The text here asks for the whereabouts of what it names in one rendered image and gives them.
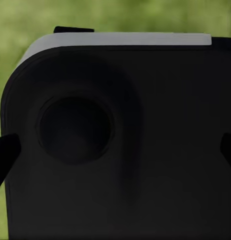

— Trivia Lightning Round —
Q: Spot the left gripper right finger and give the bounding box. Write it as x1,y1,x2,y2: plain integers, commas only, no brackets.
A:
219,133,231,166

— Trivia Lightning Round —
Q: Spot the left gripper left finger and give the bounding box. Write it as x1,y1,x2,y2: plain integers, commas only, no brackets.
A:
0,133,22,186

